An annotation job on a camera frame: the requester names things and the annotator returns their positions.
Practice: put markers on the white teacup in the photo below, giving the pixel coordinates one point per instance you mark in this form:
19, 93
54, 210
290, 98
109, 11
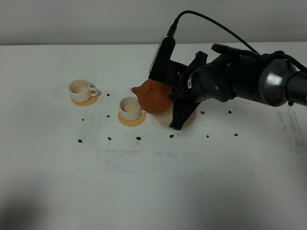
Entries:
130, 109
81, 91

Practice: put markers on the orange coaster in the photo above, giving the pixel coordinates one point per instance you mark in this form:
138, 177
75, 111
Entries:
133, 123
89, 102

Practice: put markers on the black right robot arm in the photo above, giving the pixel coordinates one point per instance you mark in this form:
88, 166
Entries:
272, 79

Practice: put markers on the white teacup middle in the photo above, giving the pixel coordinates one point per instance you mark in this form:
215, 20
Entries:
130, 109

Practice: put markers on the white teacup far left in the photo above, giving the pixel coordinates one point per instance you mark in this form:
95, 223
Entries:
81, 91

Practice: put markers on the orange coaster far left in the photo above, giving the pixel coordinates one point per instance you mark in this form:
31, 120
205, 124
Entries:
89, 102

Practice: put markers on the brown clay teapot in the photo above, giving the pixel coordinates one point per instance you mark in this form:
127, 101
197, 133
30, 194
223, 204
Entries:
154, 97

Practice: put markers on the orange coaster middle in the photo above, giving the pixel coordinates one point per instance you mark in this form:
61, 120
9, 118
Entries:
133, 123

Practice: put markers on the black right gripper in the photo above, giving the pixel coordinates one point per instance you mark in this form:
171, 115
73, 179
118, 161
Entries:
201, 81

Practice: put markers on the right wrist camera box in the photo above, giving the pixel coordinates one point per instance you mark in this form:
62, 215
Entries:
163, 69

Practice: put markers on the beige round teapot saucer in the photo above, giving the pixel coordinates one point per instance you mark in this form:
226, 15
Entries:
165, 119

